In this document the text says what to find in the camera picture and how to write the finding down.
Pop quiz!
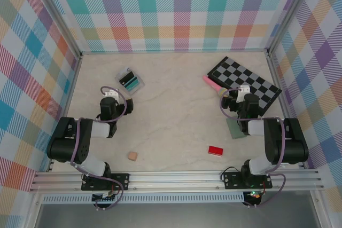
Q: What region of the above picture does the clear plastic tray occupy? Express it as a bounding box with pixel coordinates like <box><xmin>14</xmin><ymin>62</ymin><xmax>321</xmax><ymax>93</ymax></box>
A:
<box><xmin>114</xmin><ymin>66</ymin><xmax>146</xmax><ymax>96</ymax></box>

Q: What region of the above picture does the pink toy microphone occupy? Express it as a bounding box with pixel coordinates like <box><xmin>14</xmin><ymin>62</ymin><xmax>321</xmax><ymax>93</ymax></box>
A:
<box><xmin>202</xmin><ymin>75</ymin><xmax>230</xmax><ymax>98</ymax></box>

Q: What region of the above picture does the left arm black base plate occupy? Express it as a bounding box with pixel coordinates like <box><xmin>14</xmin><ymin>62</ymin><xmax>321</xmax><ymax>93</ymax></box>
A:
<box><xmin>81</xmin><ymin>173</ymin><xmax>130</xmax><ymax>191</ymax></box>

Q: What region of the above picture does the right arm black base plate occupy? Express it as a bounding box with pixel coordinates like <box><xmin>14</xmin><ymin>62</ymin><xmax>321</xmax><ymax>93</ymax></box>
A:
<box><xmin>223</xmin><ymin>171</ymin><xmax>273</xmax><ymax>190</ymax></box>

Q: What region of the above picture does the black grey chessboard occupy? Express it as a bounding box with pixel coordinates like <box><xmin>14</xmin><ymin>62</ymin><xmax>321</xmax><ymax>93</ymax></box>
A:
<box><xmin>207</xmin><ymin>56</ymin><xmax>283</xmax><ymax>115</ymax></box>

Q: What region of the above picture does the aluminium frame post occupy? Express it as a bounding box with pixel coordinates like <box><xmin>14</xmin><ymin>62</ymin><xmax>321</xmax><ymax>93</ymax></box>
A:
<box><xmin>266</xmin><ymin>0</ymin><xmax>315</xmax><ymax>57</ymax></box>
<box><xmin>31</xmin><ymin>0</ymin><xmax>83</xmax><ymax>59</ymax></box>

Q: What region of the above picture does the grey-green card holder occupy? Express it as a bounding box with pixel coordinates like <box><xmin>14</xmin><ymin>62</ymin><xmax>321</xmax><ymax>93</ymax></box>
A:
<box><xmin>226</xmin><ymin>117</ymin><xmax>248</xmax><ymax>140</ymax></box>

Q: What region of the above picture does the red block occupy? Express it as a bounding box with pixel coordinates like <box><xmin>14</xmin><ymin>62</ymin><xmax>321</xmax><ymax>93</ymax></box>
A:
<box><xmin>208</xmin><ymin>145</ymin><xmax>224</xmax><ymax>157</ymax></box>

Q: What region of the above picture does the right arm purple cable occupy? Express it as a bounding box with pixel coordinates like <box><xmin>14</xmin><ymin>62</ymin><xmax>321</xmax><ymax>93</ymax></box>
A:
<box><xmin>219</xmin><ymin>87</ymin><xmax>286</xmax><ymax>209</ymax></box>

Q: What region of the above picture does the teal card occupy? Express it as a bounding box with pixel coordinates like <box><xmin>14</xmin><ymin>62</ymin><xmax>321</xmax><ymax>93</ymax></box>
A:
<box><xmin>124</xmin><ymin>76</ymin><xmax>141</xmax><ymax>92</ymax></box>

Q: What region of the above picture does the aluminium mounting rail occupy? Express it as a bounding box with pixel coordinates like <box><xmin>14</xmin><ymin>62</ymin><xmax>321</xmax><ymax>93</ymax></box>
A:
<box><xmin>29</xmin><ymin>170</ymin><xmax>325</xmax><ymax>193</ymax></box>

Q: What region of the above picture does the slotted grey cable duct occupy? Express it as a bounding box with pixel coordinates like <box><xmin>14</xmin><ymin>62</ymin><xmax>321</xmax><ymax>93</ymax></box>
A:
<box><xmin>42</xmin><ymin>195</ymin><xmax>245</xmax><ymax>204</ymax></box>

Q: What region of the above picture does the aluminium frame side rail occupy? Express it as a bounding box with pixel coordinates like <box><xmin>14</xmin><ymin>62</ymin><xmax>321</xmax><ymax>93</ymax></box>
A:
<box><xmin>266</xmin><ymin>53</ymin><xmax>306</xmax><ymax>169</ymax></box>
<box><xmin>47</xmin><ymin>56</ymin><xmax>83</xmax><ymax>172</ymax></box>

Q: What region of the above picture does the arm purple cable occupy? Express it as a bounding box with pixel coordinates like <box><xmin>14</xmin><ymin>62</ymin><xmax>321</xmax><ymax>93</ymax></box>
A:
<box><xmin>69</xmin><ymin>85</ymin><xmax>128</xmax><ymax>210</ymax></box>
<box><xmin>219</xmin><ymin>87</ymin><xmax>286</xmax><ymax>209</ymax></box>

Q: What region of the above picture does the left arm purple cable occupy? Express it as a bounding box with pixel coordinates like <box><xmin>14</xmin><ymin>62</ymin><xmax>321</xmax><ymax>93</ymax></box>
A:
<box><xmin>69</xmin><ymin>85</ymin><xmax>128</xmax><ymax>210</ymax></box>

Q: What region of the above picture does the small circuit board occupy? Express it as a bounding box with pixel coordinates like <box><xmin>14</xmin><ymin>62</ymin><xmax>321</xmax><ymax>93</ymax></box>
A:
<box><xmin>245</xmin><ymin>190</ymin><xmax>263</xmax><ymax>201</ymax></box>
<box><xmin>92</xmin><ymin>192</ymin><xmax>119</xmax><ymax>202</ymax></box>

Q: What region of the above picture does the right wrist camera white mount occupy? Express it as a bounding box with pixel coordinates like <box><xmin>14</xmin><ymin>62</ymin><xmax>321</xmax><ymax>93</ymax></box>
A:
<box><xmin>237</xmin><ymin>85</ymin><xmax>252</xmax><ymax>103</ymax></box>

